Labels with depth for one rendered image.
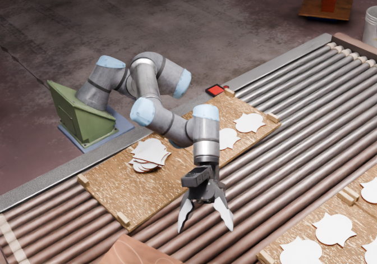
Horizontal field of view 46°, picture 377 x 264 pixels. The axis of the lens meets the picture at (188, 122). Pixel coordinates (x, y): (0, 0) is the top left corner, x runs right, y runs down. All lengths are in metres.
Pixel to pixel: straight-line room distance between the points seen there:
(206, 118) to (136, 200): 0.56
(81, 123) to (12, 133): 1.83
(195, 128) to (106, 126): 0.86
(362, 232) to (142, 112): 0.84
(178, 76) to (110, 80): 0.45
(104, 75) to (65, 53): 2.67
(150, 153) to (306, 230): 0.65
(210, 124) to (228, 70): 2.84
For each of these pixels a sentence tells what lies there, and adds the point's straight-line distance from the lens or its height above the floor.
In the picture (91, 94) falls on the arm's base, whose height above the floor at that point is 1.08.
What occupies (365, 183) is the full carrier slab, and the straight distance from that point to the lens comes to 1.75.
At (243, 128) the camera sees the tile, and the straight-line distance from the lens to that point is 1.91.
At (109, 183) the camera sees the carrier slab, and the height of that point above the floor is 0.94.
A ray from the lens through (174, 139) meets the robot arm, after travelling 1.29.
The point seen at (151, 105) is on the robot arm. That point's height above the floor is 1.43.
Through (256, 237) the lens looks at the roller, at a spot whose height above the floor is 0.91.
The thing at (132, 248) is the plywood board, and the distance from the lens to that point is 1.41.
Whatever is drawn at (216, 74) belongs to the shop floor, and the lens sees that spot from 3.98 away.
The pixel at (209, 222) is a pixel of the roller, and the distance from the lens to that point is 1.60.
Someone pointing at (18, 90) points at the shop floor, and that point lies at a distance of 4.24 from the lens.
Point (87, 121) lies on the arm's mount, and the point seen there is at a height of 1.00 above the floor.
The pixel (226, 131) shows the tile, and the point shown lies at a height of 0.94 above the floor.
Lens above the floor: 2.17
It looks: 39 degrees down
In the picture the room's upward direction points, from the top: 4 degrees counter-clockwise
